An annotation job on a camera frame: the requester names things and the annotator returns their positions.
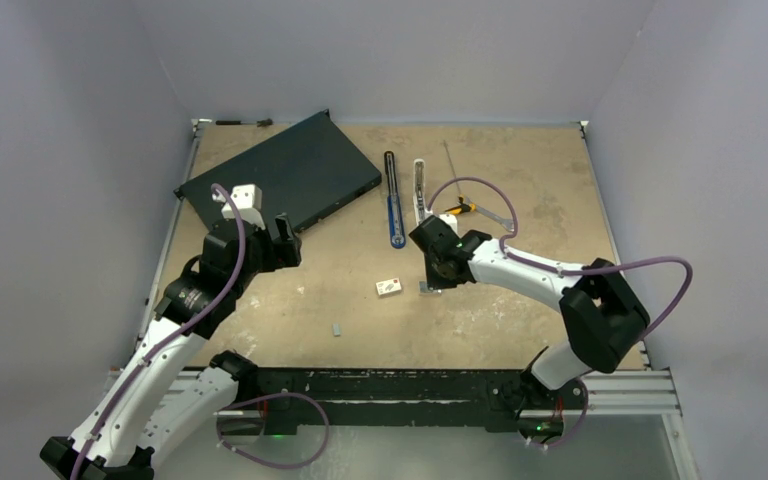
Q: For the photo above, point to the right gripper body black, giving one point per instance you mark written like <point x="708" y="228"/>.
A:
<point x="437" y="277"/>

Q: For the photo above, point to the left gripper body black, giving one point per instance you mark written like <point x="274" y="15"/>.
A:
<point x="268" y="255"/>

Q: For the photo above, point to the blue black stapler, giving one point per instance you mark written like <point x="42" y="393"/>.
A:
<point x="395" y="217"/>

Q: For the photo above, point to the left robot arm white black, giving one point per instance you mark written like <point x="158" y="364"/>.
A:
<point x="137" y="425"/>

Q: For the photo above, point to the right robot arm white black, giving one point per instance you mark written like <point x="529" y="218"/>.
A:
<point x="602" y="316"/>

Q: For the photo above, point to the silver open-end wrench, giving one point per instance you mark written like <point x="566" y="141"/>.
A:
<point x="506" y="223"/>

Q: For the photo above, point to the yellow black T-handle hex key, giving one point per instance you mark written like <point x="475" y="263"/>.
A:
<point x="464" y="204"/>

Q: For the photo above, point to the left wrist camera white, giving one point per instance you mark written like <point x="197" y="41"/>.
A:
<point x="248" y="201"/>

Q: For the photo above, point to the dark network switch box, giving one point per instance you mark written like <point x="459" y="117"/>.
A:
<point x="308" y="171"/>

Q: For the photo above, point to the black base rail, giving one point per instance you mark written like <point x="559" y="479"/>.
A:
<point x="497" y="401"/>

